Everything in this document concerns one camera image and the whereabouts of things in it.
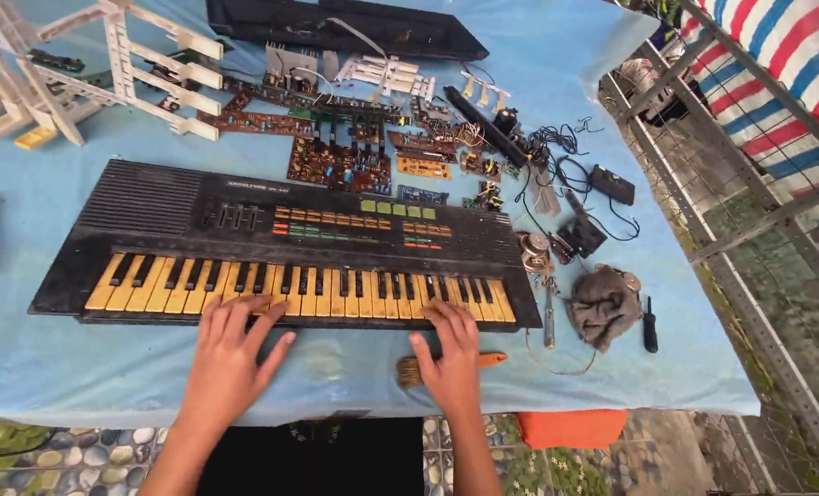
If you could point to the person's left hand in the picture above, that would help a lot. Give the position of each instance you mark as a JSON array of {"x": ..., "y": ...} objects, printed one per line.
[{"x": 227, "y": 365}]

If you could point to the person's right hand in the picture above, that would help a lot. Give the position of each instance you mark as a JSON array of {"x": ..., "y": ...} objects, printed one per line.
[{"x": 454, "y": 372}]

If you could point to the metal shaft screwdriver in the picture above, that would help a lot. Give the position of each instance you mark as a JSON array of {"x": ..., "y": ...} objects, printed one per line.
[{"x": 549, "y": 317}]

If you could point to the person's black clothing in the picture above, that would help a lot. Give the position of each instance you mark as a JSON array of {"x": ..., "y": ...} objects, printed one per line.
[{"x": 313, "y": 458}]

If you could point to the orange stool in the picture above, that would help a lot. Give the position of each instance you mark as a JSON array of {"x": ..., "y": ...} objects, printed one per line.
[{"x": 571, "y": 428}]

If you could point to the round metal speaker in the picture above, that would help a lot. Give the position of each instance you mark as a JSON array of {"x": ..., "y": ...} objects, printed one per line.
[{"x": 535, "y": 251}]

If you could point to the black keyboard with yellowed keys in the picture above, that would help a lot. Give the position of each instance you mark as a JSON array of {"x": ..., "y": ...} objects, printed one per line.
[{"x": 175, "y": 227}]

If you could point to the light blue tablecloth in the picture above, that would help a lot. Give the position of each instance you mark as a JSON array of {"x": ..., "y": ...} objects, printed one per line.
[{"x": 72, "y": 358}]

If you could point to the grey crumpled cloth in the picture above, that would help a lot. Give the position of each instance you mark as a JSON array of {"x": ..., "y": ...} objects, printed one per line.
[{"x": 602, "y": 310}]

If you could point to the small green circuit board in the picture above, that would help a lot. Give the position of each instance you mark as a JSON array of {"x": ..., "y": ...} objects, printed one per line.
[{"x": 486, "y": 196}]

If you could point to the blue circuit board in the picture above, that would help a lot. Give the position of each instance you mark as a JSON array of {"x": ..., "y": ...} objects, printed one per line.
[{"x": 422, "y": 195}]

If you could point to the black square component box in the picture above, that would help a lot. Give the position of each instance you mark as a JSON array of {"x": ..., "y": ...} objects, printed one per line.
[{"x": 581, "y": 238}]

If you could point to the small black screwdriver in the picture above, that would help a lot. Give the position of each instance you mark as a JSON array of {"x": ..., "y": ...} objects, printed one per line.
[{"x": 650, "y": 330}]

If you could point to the orange circuit board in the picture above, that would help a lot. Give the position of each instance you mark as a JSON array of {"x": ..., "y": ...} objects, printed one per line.
[{"x": 423, "y": 167}]

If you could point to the small board with yellow parts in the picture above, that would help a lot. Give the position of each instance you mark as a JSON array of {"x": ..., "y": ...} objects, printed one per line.
[{"x": 482, "y": 167}]

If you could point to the large brown circuit board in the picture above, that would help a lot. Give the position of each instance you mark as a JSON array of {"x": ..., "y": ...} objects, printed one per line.
[{"x": 334, "y": 169}]

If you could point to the reddish brown circuit board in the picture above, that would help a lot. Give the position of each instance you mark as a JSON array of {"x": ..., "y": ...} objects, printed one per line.
[{"x": 423, "y": 144}]

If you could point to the long narrow brown circuit board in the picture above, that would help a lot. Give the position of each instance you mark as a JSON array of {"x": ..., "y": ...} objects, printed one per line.
[{"x": 258, "y": 124}]

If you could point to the black power adapter box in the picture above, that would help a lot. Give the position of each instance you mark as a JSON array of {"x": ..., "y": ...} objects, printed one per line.
[{"x": 613, "y": 184}]

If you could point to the black plastic bar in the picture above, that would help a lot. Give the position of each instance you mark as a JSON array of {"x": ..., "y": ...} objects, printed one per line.
[{"x": 482, "y": 124}]

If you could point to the long dark circuit board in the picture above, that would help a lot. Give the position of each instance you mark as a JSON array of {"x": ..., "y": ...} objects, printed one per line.
[{"x": 292, "y": 98}]

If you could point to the beige key contact strip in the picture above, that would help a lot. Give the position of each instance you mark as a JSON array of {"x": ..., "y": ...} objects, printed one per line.
[{"x": 485, "y": 89}]

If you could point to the yellowed key piece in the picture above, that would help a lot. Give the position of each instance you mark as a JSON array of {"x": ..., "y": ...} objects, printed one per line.
[{"x": 34, "y": 138}]

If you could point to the white key group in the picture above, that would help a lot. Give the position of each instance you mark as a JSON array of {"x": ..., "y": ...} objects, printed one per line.
[{"x": 389, "y": 76}]

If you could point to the board with metal heat sink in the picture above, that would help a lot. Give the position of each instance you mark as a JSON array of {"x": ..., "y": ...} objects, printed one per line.
[{"x": 289, "y": 62}]

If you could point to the heap of white key frames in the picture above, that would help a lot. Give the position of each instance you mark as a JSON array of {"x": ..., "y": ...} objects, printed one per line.
[{"x": 117, "y": 55}]

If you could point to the black keyboard case shell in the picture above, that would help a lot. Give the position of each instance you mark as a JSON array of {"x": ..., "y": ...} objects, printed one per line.
[{"x": 382, "y": 31}]

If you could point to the green strip circuit board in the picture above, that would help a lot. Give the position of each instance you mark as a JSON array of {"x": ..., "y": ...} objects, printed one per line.
[{"x": 57, "y": 60}]

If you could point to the red blue striped tarp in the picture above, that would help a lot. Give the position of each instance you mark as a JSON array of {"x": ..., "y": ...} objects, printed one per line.
[{"x": 788, "y": 62}]

